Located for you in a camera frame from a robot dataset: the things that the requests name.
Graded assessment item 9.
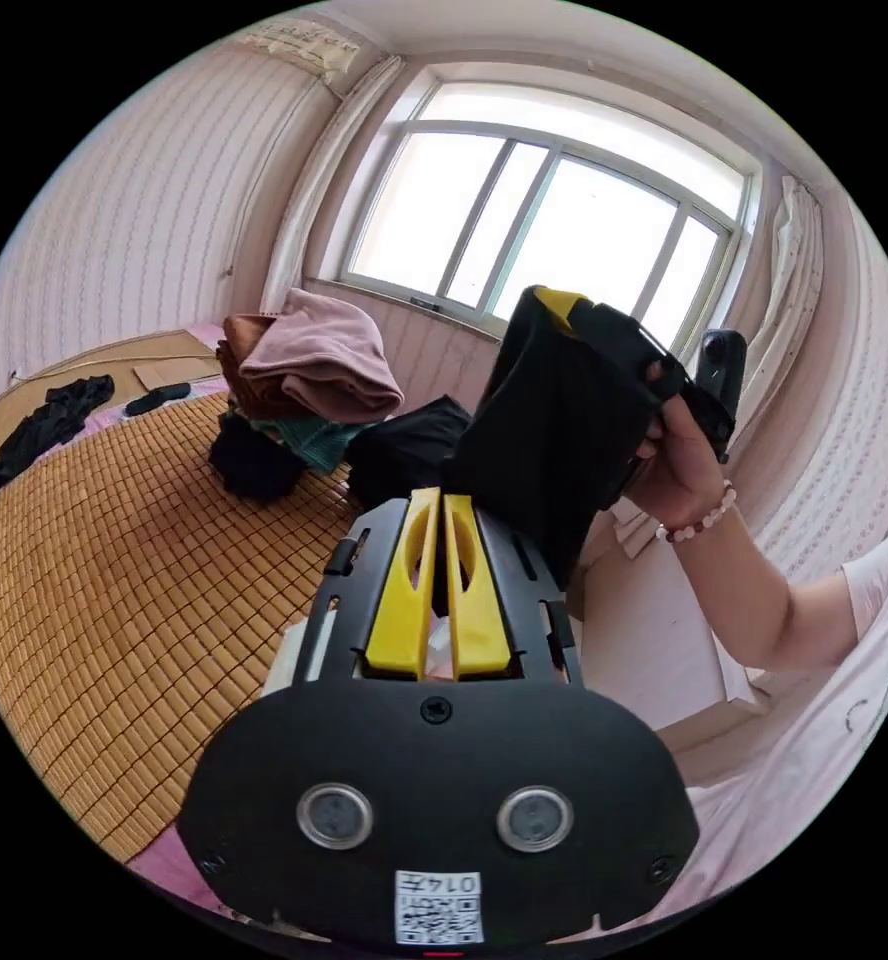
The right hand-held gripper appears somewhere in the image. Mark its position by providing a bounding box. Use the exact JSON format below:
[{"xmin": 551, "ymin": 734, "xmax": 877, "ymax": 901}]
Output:
[{"xmin": 533, "ymin": 287, "xmax": 739, "ymax": 465}]

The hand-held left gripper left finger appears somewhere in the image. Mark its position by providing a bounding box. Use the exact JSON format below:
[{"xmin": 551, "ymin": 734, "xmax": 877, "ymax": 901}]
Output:
[{"xmin": 363, "ymin": 486, "xmax": 442, "ymax": 674}]

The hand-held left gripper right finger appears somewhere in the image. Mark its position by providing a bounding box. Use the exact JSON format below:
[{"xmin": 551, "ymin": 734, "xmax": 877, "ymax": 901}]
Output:
[{"xmin": 443, "ymin": 492, "xmax": 521, "ymax": 680}]

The black short-sleeve shirt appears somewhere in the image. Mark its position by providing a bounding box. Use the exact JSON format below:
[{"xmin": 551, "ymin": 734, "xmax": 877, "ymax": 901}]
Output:
[{"xmin": 344, "ymin": 284, "xmax": 669, "ymax": 595}]

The person's right forearm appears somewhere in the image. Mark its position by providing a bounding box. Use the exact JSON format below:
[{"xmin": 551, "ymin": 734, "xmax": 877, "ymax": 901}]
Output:
[{"xmin": 655, "ymin": 479, "xmax": 869, "ymax": 671}]

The person's right hand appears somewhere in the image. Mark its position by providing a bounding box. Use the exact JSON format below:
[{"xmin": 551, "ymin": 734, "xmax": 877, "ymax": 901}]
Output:
[{"xmin": 626, "ymin": 358, "xmax": 739, "ymax": 532}]

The window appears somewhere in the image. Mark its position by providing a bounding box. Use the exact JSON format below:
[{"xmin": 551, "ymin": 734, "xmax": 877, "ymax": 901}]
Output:
[{"xmin": 316, "ymin": 63, "xmax": 764, "ymax": 354}]

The white curtain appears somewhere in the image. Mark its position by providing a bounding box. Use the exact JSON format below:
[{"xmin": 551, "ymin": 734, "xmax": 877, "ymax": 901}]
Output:
[
  {"xmin": 742, "ymin": 173, "xmax": 826, "ymax": 459},
  {"xmin": 261, "ymin": 53, "xmax": 409, "ymax": 316}
]

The pile of clothes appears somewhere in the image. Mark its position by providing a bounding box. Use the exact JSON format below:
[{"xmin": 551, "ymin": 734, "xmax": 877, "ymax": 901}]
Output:
[{"xmin": 207, "ymin": 287, "xmax": 406, "ymax": 505}]

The bed with woven mat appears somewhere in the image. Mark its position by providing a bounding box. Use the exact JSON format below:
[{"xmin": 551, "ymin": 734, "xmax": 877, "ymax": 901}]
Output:
[{"xmin": 0, "ymin": 322, "xmax": 385, "ymax": 913}]

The small black oblong object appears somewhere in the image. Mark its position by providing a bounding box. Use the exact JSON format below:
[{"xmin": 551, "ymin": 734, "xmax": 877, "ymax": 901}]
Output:
[{"xmin": 124, "ymin": 381, "xmax": 193, "ymax": 418}]

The flat cardboard sheet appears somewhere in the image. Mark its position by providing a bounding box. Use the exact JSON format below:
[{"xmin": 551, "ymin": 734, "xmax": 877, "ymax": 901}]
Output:
[{"xmin": 131, "ymin": 358, "xmax": 226, "ymax": 392}]

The person's body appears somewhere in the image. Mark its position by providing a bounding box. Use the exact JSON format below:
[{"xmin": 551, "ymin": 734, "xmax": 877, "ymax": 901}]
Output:
[{"xmin": 638, "ymin": 513, "xmax": 888, "ymax": 928}]

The crumpled black garment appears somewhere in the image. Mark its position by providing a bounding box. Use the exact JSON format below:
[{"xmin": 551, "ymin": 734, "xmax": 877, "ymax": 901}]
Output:
[{"xmin": 0, "ymin": 374, "xmax": 117, "ymax": 521}]

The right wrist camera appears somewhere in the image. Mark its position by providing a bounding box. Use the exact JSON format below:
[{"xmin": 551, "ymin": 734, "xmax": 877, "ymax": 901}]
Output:
[{"xmin": 693, "ymin": 328, "xmax": 750, "ymax": 425}]

